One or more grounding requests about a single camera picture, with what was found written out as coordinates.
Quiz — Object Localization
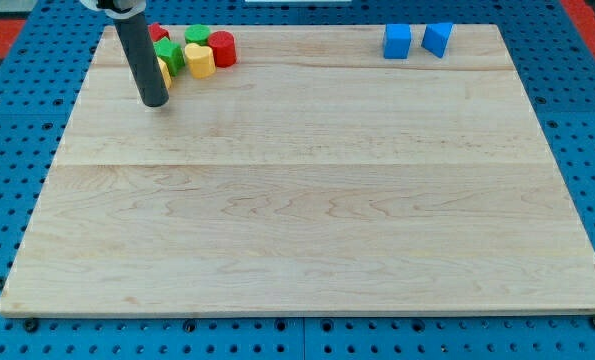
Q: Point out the green star block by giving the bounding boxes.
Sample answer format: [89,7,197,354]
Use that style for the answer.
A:
[154,37,185,77]

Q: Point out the blue triangular block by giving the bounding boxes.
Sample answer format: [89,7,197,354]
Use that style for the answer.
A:
[421,22,453,58]

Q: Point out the robot arm white end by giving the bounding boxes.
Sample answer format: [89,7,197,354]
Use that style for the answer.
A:
[80,0,146,20]

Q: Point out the blue cube block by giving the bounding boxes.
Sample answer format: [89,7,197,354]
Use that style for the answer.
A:
[382,24,412,59]

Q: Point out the green cylinder block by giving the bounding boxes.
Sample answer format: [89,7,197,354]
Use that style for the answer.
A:
[184,24,211,46]

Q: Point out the red star block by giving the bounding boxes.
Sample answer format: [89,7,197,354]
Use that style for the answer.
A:
[148,22,170,42]

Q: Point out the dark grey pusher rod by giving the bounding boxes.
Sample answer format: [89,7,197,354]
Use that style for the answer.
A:
[113,12,169,108]

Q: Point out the light wooden board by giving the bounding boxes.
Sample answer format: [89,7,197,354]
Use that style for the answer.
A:
[0,25,595,318]

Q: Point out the yellow block behind rod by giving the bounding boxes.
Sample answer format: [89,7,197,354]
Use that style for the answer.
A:
[157,58,172,89]

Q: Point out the red cylinder block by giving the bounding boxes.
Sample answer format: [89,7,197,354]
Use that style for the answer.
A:
[207,30,237,68]

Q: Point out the yellow heart block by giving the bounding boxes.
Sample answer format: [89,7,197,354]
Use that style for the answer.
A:
[184,43,216,79]

